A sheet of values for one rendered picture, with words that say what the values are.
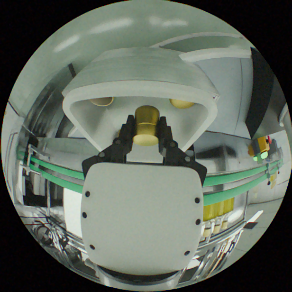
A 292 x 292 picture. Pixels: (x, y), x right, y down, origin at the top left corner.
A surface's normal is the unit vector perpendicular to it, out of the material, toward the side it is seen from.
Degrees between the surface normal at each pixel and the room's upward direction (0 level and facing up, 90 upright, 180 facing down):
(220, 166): 90
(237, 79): 0
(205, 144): 90
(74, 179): 90
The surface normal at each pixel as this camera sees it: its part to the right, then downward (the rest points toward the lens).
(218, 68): -0.04, 0.92
